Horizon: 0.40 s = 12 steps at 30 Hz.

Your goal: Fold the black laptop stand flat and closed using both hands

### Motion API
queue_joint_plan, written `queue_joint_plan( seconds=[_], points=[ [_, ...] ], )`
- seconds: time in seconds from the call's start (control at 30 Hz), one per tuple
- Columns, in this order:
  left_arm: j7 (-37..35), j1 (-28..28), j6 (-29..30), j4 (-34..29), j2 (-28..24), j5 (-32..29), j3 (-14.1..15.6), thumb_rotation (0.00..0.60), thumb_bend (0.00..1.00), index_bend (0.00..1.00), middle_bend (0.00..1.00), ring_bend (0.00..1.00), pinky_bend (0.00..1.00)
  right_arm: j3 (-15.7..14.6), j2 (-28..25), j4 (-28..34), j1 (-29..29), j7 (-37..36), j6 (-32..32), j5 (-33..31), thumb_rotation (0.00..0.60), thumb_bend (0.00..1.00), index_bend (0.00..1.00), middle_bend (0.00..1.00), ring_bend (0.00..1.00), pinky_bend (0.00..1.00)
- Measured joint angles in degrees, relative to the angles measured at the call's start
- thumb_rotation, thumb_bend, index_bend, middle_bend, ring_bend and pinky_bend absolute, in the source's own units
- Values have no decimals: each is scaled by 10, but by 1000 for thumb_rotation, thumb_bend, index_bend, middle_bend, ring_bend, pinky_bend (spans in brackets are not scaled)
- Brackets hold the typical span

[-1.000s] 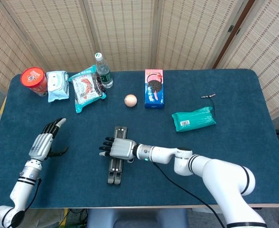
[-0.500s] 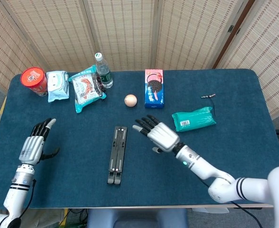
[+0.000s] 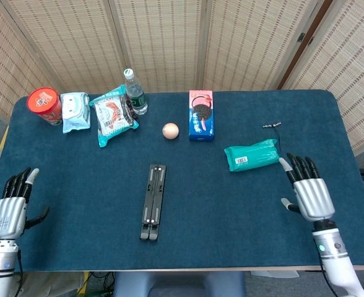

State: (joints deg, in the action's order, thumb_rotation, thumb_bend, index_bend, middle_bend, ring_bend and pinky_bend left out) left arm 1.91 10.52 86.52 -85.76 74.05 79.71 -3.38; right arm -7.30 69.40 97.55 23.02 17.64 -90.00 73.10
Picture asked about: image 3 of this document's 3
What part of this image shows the clear water bottle green label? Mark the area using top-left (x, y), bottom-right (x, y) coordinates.
top-left (123, 68), bottom-right (149, 116)

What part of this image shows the black folding laptop stand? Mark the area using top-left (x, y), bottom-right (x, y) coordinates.
top-left (139, 163), bottom-right (167, 241)

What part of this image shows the teal wet wipes pack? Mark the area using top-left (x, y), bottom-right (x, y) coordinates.
top-left (223, 139), bottom-right (284, 173)

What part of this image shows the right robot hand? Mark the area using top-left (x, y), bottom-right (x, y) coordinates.
top-left (278, 152), bottom-right (337, 223)

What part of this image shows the light blue tissue pack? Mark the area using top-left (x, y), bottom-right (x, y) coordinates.
top-left (59, 92), bottom-right (92, 134)

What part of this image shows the teal white shrimp snack bag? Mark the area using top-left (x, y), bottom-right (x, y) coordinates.
top-left (89, 85), bottom-right (139, 149)

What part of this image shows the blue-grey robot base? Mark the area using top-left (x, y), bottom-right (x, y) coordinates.
top-left (113, 271), bottom-right (246, 297)

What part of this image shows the red instant noodle cup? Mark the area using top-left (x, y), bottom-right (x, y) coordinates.
top-left (26, 87), bottom-right (63, 126)

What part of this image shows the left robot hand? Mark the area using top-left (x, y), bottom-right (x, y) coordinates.
top-left (0, 167), bottom-right (50, 241)

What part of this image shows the peach coloured ball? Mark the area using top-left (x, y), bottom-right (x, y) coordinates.
top-left (162, 122), bottom-right (180, 140)

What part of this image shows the blue felt table mat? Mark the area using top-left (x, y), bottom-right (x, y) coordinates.
top-left (0, 89), bottom-right (364, 273)

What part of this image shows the blue cookie box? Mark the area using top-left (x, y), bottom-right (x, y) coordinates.
top-left (188, 90), bottom-right (215, 142)

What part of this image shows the bamboo folding screen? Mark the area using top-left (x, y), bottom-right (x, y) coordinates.
top-left (0, 0), bottom-right (364, 155)

